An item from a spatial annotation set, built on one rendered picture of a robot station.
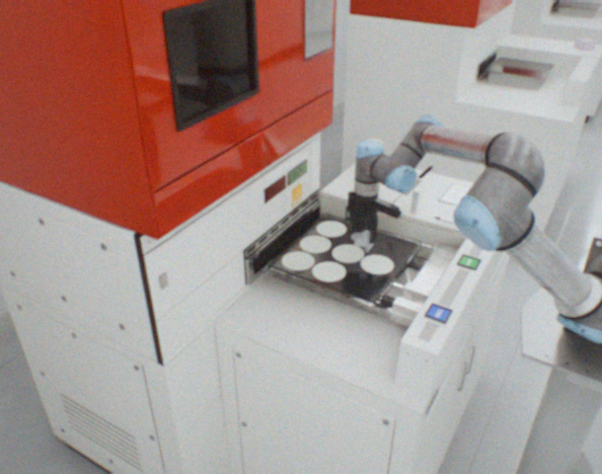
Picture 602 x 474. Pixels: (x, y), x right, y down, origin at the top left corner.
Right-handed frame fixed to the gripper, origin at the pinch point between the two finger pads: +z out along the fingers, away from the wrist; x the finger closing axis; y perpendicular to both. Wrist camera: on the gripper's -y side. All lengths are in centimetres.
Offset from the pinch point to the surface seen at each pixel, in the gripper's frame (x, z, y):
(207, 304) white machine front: 16, 2, 51
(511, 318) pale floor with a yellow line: -54, 91, -98
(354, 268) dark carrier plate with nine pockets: 8.0, 1.2, 6.7
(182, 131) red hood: 25, -53, 52
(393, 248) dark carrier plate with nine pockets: -0.2, 1.4, -8.2
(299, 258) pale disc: -0.3, 1.3, 22.1
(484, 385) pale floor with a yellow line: -15, 91, -64
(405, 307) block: 29.1, 0.5, -1.5
